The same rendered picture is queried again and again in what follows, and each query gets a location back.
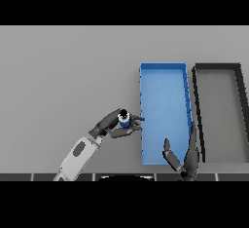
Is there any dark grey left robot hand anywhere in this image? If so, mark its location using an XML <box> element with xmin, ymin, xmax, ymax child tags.
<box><xmin>88</xmin><ymin>108</ymin><xmax>146</xmax><ymax>140</ymax></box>

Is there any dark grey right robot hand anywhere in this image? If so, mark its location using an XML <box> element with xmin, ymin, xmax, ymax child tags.
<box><xmin>161</xmin><ymin>122</ymin><xmax>199</xmax><ymax>181</ymax></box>

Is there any blue pipe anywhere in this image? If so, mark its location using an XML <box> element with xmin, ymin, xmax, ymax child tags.
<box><xmin>117</xmin><ymin>108</ymin><xmax>131</xmax><ymax>129</ymax></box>

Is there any blue bin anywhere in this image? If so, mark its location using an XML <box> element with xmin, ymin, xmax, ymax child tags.
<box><xmin>139</xmin><ymin>61</ymin><xmax>195</xmax><ymax>166</ymax></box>

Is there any dark grey bin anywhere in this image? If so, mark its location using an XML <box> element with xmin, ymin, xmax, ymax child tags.
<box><xmin>192</xmin><ymin>62</ymin><xmax>249</xmax><ymax>164</ymax></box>

